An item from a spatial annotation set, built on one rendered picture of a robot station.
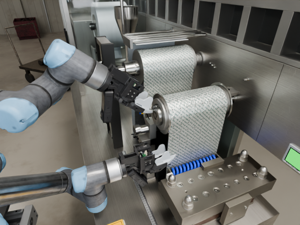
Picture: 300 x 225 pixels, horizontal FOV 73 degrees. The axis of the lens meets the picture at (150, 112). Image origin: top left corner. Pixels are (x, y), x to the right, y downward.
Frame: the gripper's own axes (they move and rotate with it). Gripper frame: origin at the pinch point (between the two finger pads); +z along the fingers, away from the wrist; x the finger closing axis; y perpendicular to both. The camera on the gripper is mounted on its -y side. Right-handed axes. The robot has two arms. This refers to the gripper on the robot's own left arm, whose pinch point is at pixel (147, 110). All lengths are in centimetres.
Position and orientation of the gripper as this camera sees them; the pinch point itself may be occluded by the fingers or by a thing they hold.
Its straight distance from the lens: 71.3
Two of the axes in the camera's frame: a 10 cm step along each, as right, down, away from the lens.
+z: 7.1, 3.8, 5.9
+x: -3.8, -4.9, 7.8
